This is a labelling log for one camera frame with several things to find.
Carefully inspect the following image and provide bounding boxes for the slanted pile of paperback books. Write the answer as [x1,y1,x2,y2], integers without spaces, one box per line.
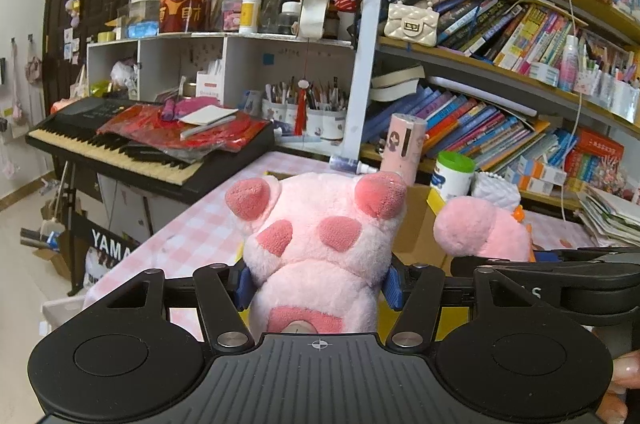
[432,0,576,74]

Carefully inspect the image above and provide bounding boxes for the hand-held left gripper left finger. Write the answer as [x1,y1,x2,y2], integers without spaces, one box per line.
[106,264,256,353]

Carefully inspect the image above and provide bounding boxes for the thick white open book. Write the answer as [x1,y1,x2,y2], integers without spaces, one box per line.
[370,64,426,102]

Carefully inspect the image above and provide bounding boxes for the small clear spray bottle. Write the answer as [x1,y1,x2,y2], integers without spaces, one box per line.
[329,156,381,175]

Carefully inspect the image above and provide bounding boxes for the white bottle yellow label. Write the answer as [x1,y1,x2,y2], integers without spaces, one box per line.
[239,0,263,34]

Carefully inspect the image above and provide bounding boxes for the orange white medicine box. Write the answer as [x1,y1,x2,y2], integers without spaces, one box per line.
[517,156,568,185]
[505,169,556,197]

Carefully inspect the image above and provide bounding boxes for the pink cylindrical humidifier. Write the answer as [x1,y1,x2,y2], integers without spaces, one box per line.
[380,113,427,185]

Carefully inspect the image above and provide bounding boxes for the small white red box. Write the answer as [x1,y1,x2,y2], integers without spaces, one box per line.
[195,71,223,104]

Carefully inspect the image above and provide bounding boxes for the white desk organizer with pens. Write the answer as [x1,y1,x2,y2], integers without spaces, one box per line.
[575,68,640,125]

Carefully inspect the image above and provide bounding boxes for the wooden bookshelf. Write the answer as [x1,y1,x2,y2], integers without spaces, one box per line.
[345,0,640,215]

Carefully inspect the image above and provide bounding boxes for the white jar green lid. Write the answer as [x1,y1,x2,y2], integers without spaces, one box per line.
[430,151,476,205]

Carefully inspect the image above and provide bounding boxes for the glass jar white lid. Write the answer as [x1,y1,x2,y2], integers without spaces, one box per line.
[277,1,301,35]

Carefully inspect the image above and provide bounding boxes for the white tape roll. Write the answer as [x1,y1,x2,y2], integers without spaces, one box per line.
[530,61,561,87]

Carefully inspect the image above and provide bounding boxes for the white desktop shelf unit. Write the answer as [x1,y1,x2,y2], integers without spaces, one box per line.
[86,31,358,155]

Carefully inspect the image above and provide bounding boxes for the cream quilted handbag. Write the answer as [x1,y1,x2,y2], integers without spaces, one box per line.
[389,0,440,40]

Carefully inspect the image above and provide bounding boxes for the red boxed book set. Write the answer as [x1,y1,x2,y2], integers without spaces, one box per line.
[565,127,626,185]

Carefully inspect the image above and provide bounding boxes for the person's right hand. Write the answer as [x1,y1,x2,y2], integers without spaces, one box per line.
[600,350,640,424]

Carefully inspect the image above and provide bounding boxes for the pink plastic container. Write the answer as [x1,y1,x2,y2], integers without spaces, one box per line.
[220,0,242,32]

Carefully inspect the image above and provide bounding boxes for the white notebook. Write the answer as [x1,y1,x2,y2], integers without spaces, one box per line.
[177,105,240,127]

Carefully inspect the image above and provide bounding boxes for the pink checkered desk mat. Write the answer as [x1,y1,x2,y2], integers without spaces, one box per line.
[82,151,601,320]

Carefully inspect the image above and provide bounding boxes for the white plastic holder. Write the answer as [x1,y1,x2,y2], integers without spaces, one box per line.
[297,0,331,39]

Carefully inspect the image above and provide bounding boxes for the pink spray bottle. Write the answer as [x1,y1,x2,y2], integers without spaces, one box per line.
[559,34,580,92]

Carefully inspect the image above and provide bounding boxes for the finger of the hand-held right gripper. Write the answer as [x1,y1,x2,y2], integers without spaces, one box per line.
[530,245,640,263]

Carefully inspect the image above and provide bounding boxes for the stack of papers and booklets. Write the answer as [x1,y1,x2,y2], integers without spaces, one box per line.
[577,184,640,249]

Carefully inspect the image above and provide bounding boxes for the leaning row of colourful books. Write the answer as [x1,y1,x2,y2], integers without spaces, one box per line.
[362,86,551,172]

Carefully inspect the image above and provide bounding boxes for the large pink plush toy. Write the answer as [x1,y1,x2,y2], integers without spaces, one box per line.
[225,171,408,335]

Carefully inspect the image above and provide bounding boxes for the pink hanging bag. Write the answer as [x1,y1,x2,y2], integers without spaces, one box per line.
[25,38,43,84]

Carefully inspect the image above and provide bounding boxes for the white charging cable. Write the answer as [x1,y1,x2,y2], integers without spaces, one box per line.
[542,0,591,222]

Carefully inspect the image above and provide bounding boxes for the black electronic keyboard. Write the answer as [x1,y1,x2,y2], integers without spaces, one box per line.
[25,98,276,205]

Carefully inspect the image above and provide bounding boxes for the brown cardboard floor box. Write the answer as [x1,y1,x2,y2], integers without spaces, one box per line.
[32,199,71,279]

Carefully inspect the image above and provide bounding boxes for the white quilted pearl purse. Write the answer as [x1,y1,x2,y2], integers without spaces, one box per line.
[472,172,521,209]

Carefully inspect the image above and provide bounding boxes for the black keyboard stand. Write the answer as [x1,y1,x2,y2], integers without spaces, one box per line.
[55,164,151,295]

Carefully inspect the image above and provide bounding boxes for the small pink plush toy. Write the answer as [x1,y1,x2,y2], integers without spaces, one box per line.
[432,196,533,262]

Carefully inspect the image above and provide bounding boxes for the yellow cardboard box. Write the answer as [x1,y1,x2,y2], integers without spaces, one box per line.
[237,171,481,340]

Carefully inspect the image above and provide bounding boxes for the white printed pen cup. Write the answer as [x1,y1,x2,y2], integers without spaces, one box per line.
[305,106,325,139]
[322,109,347,141]
[262,98,287,125]

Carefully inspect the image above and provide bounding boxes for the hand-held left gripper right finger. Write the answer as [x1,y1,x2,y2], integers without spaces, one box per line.
[382,263,507,351]

